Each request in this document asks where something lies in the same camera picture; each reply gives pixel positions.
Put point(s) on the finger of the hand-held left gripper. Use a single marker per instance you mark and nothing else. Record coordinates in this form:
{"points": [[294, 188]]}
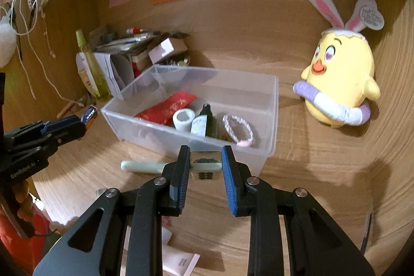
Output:
{"points": [[63, 123], [68, 135]]}

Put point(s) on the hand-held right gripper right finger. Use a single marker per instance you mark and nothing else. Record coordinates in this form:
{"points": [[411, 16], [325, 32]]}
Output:
{"points": [[230, 185]]}

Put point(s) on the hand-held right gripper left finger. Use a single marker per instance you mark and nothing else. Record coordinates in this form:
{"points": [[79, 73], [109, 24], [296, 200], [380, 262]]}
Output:
{"points": [[182, 180]]}

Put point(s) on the small blue carton box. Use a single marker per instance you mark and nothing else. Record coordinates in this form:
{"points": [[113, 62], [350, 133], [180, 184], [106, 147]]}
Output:
{"points": [[90, 114]]}

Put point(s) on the mint green tube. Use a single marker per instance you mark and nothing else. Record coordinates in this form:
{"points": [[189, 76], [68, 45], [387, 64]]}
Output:
{"points": [[142, 167]]}

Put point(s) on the white foam tape roll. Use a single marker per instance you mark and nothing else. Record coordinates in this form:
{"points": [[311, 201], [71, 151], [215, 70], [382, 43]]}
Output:
{"points": [[183, 120]]}

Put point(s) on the dark green dropper bottle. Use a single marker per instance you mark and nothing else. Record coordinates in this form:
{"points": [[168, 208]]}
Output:
{"points": [[207, 120]]}

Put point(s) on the red tea packet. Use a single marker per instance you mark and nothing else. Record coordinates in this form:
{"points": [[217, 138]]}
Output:
{"points": [[168, 108]]}

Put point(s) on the clear plastic storage box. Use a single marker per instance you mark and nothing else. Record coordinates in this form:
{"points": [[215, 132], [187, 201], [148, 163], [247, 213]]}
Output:
{"points": [[207, 82]]}

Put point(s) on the person's left hand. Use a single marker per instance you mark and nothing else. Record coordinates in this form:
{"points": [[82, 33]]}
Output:
{"points": [[22, 198]]}

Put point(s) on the wooden stick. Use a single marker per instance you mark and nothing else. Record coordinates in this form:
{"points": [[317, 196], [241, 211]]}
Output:
{"points": [[66, 110]]}

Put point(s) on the green spray bottle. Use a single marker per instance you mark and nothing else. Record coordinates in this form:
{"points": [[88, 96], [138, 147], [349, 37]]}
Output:
{"points": [[95, 75]]}

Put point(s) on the folded white papers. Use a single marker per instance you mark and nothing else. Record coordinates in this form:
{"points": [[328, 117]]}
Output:
{"points": [[111, 72]]}

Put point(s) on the red clothing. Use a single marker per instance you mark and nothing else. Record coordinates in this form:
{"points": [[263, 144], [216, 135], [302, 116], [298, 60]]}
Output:
{"points": [[16, 250]]}

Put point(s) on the white fluffy ball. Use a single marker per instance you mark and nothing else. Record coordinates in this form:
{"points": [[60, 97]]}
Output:
{"points": [[5, 43]]}

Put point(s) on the stack of leaflets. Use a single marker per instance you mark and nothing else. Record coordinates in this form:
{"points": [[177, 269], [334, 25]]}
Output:
{"points": [[126, 43]]}

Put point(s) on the red white marker pen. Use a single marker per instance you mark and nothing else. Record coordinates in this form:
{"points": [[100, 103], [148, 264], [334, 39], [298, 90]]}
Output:
{"points": [[137, 32]]}

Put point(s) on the small white carton box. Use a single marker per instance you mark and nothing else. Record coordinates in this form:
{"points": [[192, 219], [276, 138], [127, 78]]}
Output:
{"points": [[166, 49]]}

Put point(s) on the yellow chick plush toy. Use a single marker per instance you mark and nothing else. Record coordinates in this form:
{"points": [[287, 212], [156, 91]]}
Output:
{"points": [[342, 82]]}

